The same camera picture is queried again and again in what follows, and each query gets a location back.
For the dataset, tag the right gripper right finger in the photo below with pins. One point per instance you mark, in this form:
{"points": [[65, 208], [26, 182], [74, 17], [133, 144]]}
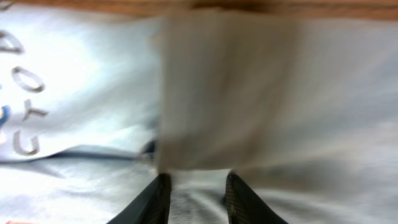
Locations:
{"points": [[244, 206]]}

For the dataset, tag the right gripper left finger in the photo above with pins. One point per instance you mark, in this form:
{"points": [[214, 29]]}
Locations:
{"points": [[151, 206]]}

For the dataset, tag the light blue printed t-shirt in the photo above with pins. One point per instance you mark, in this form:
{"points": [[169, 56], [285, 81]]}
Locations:
{"points": [[94, 106]]}

